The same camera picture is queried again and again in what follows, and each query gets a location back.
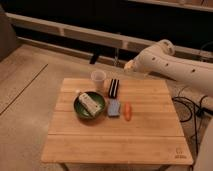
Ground black striped eraser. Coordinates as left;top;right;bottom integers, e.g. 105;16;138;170
108;79;119;99

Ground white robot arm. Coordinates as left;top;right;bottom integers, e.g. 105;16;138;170
124;39;213;171

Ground blue white sponge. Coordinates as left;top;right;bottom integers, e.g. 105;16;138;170
107;99;120;117

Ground translucent plastic cup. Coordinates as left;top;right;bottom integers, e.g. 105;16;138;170
91;70;106;92

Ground orange carrot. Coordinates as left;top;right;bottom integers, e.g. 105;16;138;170
124;103;132;121

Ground white milk carton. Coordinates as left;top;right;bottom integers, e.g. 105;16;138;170
78;93;101;116

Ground green bowl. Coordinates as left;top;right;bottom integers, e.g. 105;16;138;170
73;91;106;120

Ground wooden table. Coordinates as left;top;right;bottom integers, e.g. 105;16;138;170
41;78;193;165

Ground black bracket on rail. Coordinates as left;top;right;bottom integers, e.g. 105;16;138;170
90;53;100;64

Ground black floor cables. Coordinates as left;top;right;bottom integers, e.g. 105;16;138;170
171;85;213;158

